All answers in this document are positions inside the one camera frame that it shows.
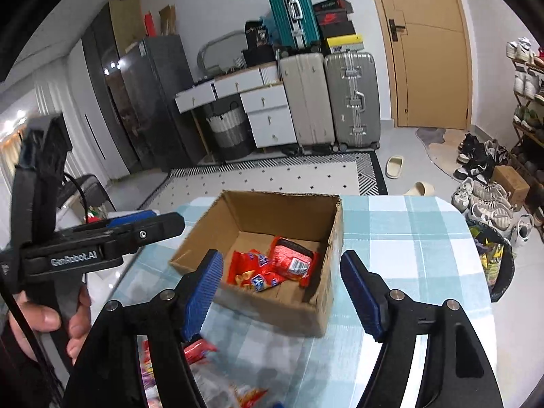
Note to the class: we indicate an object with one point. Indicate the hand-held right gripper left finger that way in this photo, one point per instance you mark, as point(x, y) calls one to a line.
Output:
point(203, 295)

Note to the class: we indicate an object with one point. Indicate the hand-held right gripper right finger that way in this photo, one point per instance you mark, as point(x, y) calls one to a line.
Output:
point(362, 295)

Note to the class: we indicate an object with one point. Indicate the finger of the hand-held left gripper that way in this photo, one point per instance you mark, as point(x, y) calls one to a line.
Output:
point(163, 226)
point(42, 178)

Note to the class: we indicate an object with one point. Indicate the red star-print snack packet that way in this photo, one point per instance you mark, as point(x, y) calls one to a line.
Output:
point(250, 270)

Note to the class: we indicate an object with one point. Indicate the small red snack packet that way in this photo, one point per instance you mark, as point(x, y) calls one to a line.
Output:
point(200, 349)

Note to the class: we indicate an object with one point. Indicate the red barcode snack packet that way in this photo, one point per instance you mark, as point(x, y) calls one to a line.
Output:
point(293, 260)

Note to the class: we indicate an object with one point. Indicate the snack packets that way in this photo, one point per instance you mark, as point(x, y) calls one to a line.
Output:
point(212, 384)

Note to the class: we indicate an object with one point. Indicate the orange-red snack packet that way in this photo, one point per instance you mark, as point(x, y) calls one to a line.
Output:
point(253, 396)

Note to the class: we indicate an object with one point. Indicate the person's left hand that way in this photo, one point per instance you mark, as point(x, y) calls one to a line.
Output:
point(36, 318)

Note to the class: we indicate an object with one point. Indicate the blue checked tablecloth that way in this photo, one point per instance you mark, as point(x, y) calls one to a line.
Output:
point(403, 242)

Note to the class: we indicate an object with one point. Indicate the striped laundry basket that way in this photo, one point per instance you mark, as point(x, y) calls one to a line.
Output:
point(229, 129)

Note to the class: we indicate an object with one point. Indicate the patterned floor rug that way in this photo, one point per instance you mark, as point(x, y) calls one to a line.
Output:
point(272, 178)

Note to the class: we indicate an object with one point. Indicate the beige slipper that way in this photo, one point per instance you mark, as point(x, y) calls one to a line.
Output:
point(418, 188)
point(395, 166)

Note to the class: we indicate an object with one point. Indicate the dark tall cabinet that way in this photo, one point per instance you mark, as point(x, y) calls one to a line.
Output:
point(148, 102)

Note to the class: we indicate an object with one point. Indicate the black trash bin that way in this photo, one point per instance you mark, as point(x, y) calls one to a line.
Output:
point(503, 272)

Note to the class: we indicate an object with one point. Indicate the pile of sneakers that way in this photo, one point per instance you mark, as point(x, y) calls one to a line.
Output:
point(480, 191)

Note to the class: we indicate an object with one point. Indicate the white drawer desk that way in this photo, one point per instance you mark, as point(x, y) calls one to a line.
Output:
point(267, 102)

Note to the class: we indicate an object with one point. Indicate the grey door mat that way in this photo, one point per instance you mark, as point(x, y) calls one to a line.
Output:
point(442, 148)

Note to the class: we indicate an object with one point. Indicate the brown cardboard sheet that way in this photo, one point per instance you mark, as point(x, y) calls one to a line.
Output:
point(127, 21)

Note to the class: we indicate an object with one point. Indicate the arched mirror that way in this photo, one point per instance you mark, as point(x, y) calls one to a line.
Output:
point(221, 53)

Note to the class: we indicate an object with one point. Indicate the small brown cardboard box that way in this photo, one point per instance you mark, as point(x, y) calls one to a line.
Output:
point(510, 180)

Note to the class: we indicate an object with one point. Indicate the red paper bag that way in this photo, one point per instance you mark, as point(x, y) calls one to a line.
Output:
point(149, 24)

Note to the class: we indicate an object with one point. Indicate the beige suitcase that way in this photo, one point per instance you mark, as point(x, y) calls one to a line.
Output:
point(306, 97)

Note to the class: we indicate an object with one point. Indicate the black storage box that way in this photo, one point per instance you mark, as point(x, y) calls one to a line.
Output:
point(258, 55)

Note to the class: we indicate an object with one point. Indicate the silver suitcase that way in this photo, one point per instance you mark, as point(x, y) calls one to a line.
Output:
point(352, 97)

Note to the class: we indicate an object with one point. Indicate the brown paper bag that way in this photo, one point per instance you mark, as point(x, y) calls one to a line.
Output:
point(168, 20)

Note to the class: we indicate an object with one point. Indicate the black printed box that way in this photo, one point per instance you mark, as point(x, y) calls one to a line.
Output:
point(257, 35)

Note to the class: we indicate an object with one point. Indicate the wooden shoe rack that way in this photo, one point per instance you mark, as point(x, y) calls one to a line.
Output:
point(520, 136)

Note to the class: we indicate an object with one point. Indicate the teal suitcase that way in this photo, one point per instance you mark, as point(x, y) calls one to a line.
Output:
point(289, 12)

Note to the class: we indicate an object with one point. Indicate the yellow and black box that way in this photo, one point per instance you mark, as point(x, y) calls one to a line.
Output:
point(345, 43)

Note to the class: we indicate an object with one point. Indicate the wooden door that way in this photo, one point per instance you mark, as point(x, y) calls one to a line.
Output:
point(425, 51)

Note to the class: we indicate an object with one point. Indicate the plain black shoe box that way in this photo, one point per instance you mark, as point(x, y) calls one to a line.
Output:
point(338, 30)

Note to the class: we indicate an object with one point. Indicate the rows of shelved shoes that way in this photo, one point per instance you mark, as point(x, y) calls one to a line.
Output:
point(525, 83)

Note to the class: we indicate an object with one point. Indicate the red and black shoe box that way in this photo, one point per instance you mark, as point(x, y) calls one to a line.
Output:
point(335, 18)

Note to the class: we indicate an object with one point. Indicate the flat black shoe box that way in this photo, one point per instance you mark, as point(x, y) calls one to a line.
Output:
point(333, 5)

